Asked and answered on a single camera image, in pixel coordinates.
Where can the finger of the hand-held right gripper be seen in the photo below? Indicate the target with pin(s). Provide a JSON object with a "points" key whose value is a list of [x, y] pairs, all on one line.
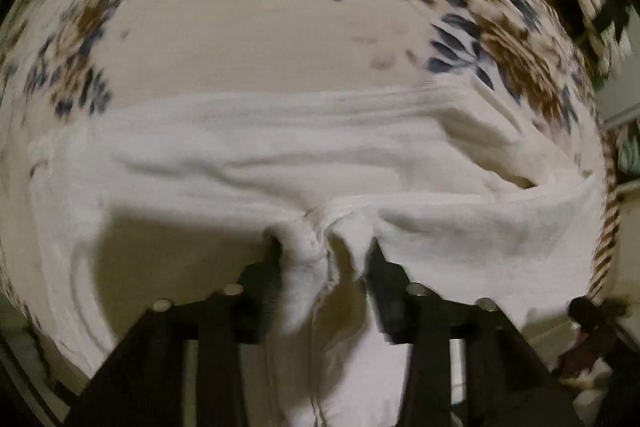
{"points": [[586, 309]]}

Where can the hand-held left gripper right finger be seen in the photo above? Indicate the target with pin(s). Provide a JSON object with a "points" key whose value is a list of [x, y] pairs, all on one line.
{"points": [[376, 264]]}

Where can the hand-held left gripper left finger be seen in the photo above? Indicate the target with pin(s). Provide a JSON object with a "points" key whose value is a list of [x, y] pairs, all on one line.
{"points": [[270, 257]]}

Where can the white pants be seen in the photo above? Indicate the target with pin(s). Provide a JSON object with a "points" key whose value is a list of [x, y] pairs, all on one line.
{"points": [[280, 157]]}

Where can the floral bedsheet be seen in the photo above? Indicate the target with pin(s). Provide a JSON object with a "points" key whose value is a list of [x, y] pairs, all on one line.
{"points": [[240, 27]]}

